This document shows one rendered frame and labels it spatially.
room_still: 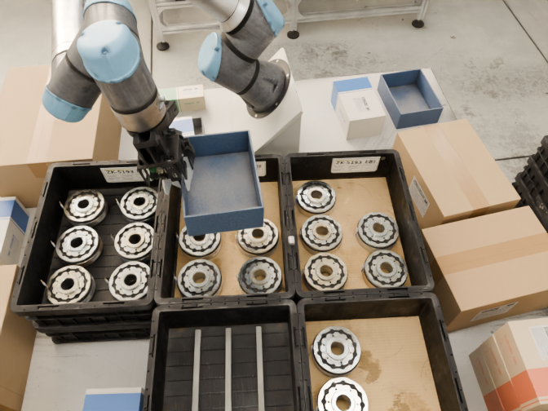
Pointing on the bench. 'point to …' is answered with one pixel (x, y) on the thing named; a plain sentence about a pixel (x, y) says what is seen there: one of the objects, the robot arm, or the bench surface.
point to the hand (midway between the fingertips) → (182, 179)
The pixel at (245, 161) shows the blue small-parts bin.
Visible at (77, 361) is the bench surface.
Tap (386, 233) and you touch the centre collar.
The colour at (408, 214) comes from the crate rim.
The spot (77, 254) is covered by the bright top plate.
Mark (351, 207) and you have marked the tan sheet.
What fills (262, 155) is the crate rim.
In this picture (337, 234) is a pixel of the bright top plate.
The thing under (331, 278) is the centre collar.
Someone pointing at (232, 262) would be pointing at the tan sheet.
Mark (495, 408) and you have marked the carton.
